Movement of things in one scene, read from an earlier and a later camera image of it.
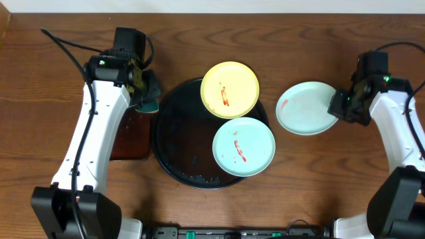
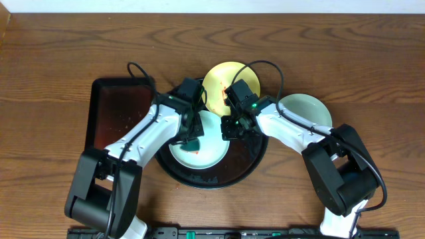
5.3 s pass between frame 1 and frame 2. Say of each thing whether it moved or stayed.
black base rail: stayed
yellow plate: stayed
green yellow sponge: moved
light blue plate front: moved
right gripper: moved
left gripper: moved
